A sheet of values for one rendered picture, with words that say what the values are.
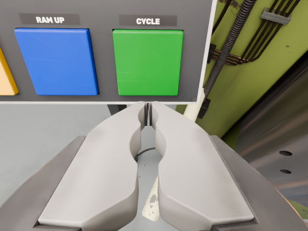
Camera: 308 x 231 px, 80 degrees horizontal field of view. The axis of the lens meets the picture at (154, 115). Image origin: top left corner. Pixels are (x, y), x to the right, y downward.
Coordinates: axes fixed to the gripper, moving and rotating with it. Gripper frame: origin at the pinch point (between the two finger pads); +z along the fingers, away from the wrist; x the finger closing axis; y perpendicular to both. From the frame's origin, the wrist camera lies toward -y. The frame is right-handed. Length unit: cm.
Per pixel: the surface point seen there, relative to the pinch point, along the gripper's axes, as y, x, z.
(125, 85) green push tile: 3.1, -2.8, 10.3
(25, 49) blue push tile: -1.0, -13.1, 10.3
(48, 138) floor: 74, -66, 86
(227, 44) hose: 3.7, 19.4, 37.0
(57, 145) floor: 76, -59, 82
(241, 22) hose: -1.4, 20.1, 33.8
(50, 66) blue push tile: 0.8, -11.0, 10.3
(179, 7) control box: -5.0, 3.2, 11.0
